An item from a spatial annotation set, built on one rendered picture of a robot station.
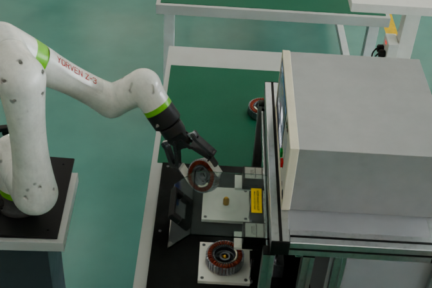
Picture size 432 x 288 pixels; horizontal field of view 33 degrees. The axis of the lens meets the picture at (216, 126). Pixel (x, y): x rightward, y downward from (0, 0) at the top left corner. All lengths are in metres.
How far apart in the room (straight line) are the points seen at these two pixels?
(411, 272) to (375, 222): 0.16
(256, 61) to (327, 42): 1.70
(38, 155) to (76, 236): 1.35
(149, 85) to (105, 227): 1.31
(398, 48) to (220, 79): 0.73
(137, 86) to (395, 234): 0.85
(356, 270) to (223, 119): 1.03
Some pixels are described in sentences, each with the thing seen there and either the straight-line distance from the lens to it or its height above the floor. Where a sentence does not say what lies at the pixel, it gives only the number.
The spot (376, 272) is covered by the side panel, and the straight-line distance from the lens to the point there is 1.91.
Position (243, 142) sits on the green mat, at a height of 0.75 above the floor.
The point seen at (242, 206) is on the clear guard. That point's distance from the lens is 1.93.
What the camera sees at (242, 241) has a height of 0.90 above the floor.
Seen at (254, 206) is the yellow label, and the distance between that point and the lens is 1.93.
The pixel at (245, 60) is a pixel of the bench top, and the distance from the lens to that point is 3.07.
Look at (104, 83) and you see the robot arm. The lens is 2.21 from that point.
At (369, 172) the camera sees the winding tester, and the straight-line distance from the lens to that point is 1.80.
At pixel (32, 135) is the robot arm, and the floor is 1.20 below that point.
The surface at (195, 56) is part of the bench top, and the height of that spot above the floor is 0.75.
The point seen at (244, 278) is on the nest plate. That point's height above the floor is 0.78.
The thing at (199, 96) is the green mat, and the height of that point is 0.75.
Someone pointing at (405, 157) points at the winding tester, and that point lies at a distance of 1.79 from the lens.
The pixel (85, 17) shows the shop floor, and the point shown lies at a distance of 4.86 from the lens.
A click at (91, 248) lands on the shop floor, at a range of 3.27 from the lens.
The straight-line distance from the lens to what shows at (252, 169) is 2.26.
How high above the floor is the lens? 2.41
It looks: 38 degrees down
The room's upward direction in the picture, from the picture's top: 4 degrees clockwise
